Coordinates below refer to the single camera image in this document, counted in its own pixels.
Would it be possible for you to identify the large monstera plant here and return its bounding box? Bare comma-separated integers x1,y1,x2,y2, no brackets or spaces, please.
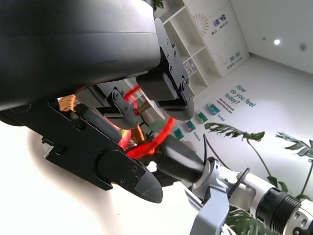
204,121,313,235

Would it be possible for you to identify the wicker basket with red handle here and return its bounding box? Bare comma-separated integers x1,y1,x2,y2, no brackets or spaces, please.
58,84,177,160

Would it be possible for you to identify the white shelf unit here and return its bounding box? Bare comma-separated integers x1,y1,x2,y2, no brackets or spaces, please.
154,0,250,97

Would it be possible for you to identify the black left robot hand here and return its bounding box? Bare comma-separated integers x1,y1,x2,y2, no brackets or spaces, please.
0,0,195,204

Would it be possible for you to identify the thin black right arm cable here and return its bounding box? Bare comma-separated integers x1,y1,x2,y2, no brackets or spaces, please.
202,133,214,163

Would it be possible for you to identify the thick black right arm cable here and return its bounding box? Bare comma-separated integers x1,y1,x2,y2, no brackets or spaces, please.
227,167,250,197

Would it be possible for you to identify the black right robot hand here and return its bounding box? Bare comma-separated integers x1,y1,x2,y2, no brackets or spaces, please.
155,135,205,188

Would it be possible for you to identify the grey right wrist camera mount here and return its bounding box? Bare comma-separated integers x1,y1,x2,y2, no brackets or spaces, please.
189,188,230,235

